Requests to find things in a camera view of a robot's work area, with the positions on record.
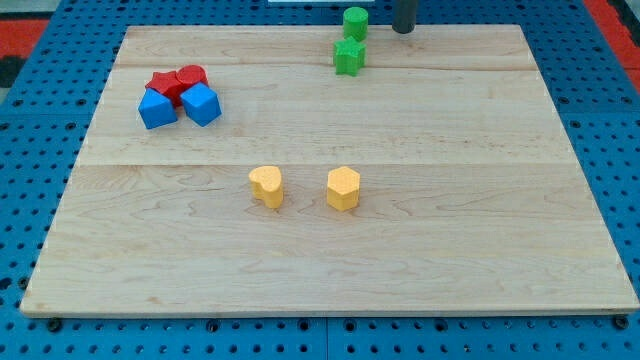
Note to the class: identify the yellow hexagon block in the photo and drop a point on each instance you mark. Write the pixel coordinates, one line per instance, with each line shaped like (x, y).
(343, 188)

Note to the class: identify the green star block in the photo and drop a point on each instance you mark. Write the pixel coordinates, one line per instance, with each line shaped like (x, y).
(348, 56)

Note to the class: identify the red star block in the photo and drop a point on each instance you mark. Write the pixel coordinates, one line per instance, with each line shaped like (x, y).
(168, 85)

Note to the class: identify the yellow heart block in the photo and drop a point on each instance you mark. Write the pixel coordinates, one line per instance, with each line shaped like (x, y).
(267, 185)

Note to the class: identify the light wooden board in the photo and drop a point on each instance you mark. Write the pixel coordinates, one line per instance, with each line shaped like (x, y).
(472, 201)

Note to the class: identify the blue cube block right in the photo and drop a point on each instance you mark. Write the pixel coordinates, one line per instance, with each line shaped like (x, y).
(201, 104)

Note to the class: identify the blue cube block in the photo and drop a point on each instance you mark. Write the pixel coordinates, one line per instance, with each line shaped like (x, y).
(156, 110)
(201, 104)

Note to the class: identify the green cylinder block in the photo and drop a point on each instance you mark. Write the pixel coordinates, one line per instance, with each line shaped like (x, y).
(355, 23)

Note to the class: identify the red cylinder block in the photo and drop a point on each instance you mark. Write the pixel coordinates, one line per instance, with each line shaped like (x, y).
(191, 75)

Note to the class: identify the blue cube block left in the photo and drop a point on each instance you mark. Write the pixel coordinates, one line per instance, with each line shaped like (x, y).
(156, 110)

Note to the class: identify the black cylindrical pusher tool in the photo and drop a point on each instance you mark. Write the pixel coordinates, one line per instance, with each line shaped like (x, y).
(404, 16)

